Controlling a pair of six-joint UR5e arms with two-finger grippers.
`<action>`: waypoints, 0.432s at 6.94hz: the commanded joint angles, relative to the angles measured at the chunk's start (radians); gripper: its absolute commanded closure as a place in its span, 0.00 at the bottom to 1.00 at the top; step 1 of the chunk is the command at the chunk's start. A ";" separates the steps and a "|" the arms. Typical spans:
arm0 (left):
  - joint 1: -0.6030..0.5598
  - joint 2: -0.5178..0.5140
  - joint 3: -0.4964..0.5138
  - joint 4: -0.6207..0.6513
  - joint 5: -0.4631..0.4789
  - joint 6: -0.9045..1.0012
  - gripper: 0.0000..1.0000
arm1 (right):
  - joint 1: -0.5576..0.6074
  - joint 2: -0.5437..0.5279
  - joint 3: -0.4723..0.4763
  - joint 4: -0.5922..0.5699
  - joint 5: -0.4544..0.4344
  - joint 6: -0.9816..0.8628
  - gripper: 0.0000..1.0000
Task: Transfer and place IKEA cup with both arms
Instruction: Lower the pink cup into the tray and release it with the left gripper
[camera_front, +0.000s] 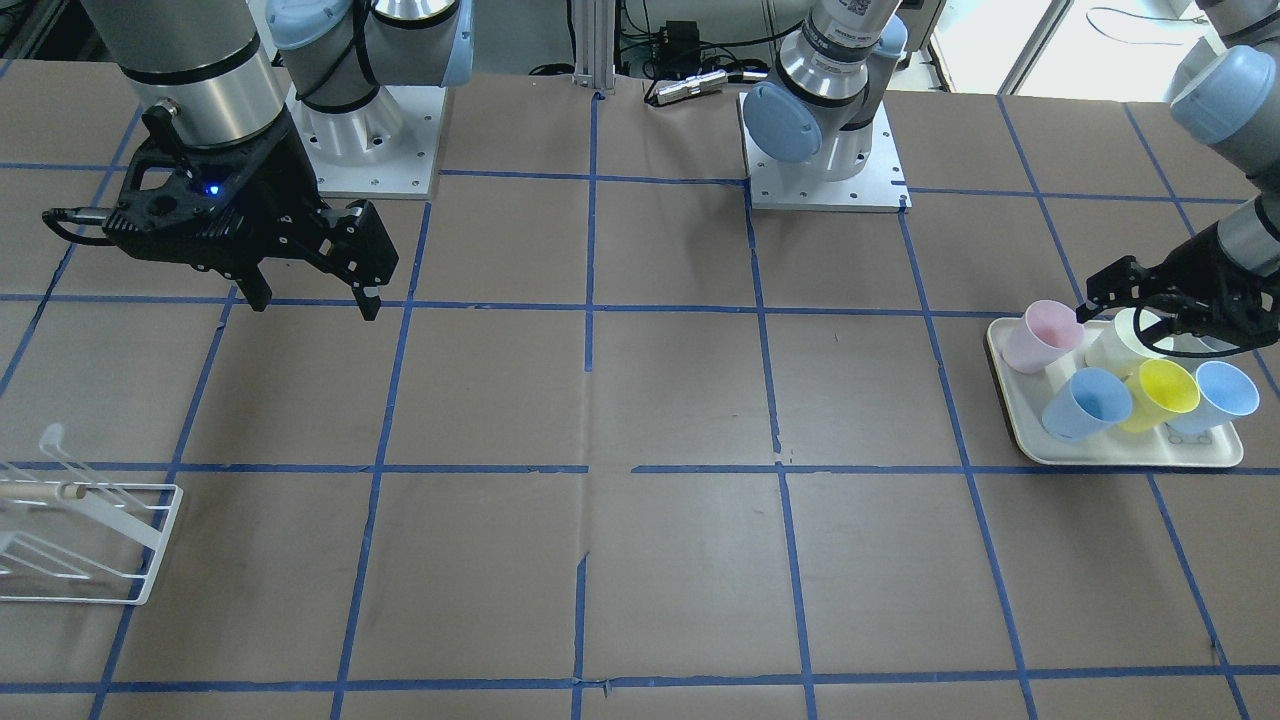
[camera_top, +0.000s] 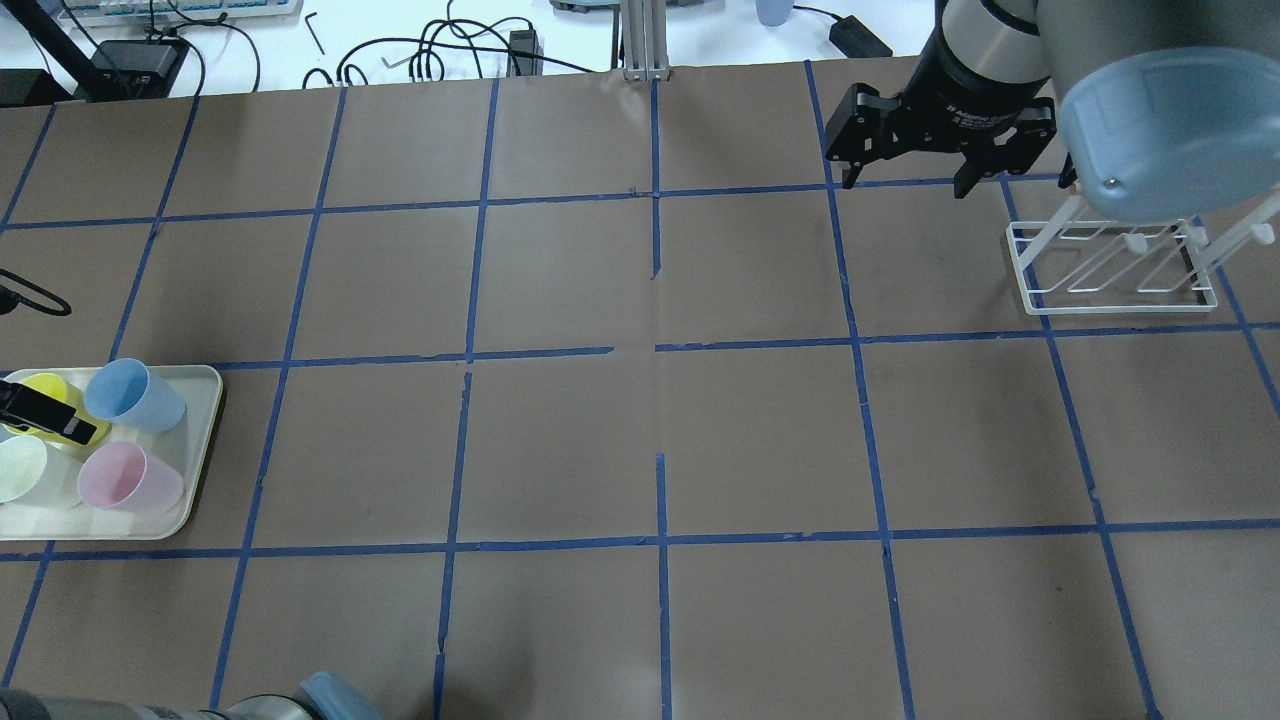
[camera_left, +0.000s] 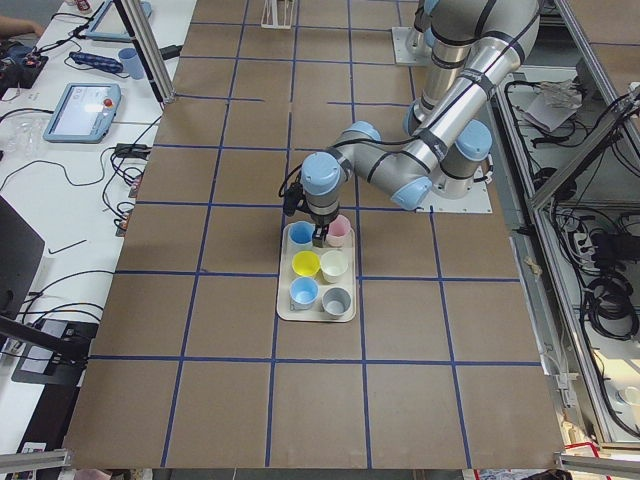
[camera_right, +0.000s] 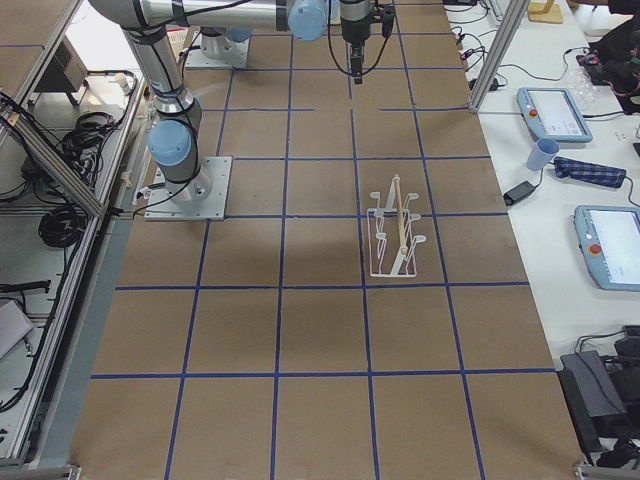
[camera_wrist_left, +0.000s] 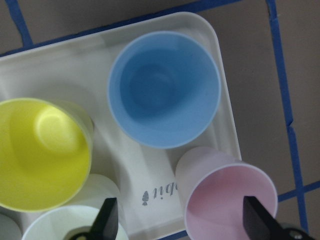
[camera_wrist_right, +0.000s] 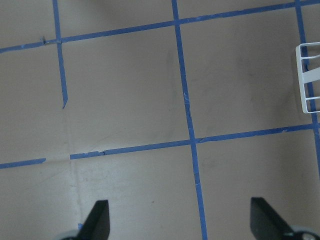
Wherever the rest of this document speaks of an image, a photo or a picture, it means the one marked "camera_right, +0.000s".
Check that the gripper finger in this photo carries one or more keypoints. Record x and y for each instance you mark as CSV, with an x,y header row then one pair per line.
x,y
356,62

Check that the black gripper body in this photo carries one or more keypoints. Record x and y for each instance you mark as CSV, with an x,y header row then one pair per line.
x,y
354,28

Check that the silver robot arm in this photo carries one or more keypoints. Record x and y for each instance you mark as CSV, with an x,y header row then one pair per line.
x,y
217,43
174,141

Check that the blue cup on desk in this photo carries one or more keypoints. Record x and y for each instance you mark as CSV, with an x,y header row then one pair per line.
x,y
542,153

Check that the far teach pendant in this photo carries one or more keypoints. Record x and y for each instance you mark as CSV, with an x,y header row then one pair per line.
x,y
552,113

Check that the teach pendant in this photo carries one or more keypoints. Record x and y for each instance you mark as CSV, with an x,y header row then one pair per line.
x,y
608,239
552,113

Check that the blue plaid pouch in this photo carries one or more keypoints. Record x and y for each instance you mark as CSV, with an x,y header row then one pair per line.
x,y
586,172

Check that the near teach pendant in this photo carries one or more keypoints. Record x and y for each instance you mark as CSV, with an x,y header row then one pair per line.
x,y
608,239

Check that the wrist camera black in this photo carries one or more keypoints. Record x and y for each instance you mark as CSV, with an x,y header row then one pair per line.
x,y
386,15

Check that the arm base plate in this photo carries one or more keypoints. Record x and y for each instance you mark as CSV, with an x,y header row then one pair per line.
x,y
196,59
204,198

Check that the aluminium frame post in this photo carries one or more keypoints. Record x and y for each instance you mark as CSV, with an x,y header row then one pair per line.
x,y
505,34

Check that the white wire cup rack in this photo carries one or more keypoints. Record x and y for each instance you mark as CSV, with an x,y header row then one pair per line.
x,y
392,244

